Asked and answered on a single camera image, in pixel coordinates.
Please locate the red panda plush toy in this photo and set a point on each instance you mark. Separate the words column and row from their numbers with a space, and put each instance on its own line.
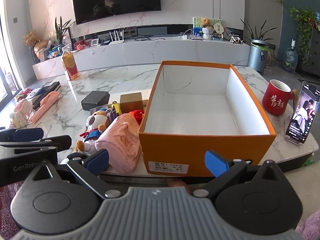
column 96, row 125

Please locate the yellow tape measure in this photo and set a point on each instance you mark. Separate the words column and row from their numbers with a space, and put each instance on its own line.
column 116, row 106

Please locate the small teddy bear figure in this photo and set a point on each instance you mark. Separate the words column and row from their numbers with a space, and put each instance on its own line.
column 207, row 29

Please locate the hanging vine plant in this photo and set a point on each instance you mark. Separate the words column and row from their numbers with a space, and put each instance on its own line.
column 306, row 21

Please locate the white pink bunny plush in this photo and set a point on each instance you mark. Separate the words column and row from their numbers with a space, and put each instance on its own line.
column 20, row 116

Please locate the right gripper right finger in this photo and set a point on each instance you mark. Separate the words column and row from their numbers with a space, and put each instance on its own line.
column 226, row 173

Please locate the green potted plant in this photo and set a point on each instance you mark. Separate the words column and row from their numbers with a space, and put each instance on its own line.
column 257, row 36

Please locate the brown cardboard cube box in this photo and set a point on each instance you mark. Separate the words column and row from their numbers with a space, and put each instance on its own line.
column 131, row 102

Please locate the water jug with pump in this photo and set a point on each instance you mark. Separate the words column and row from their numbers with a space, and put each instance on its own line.
column 290, row 58

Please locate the white wifi router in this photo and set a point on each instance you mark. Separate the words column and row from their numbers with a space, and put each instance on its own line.
column 116, row 37

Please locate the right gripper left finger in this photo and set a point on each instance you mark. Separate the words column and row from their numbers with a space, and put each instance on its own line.
column 87, row 170

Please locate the smartphone on stand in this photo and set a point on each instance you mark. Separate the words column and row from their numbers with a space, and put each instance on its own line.
column 303, row 117

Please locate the grey metal trash bin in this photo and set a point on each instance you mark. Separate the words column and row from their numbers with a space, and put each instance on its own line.
column 258, row 55

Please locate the tall leafy plant left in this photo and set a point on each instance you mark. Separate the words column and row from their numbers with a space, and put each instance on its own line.
column 61, row 28

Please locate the orange red crochet toy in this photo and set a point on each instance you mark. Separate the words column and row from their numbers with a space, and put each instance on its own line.
column 138, row 115

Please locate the red ceramic mug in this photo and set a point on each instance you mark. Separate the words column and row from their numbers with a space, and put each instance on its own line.
column 277, row 96

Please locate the orange cardboard shoe box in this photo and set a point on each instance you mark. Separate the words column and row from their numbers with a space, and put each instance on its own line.
column 195, row 107

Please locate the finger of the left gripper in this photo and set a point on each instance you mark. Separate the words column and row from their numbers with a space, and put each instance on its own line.
column 53, row 144
column 21, row 135

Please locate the white marble tv cabinet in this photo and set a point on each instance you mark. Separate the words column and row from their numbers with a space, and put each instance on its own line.
column 154, row 51

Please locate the black flat box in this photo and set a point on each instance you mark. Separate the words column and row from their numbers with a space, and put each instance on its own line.
column 95, row 99

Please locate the amber liquor bottle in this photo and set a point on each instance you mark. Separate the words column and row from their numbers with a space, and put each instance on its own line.
column 69, row 64

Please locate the black remote keyboard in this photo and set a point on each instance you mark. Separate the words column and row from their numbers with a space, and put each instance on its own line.
column 47, row 89

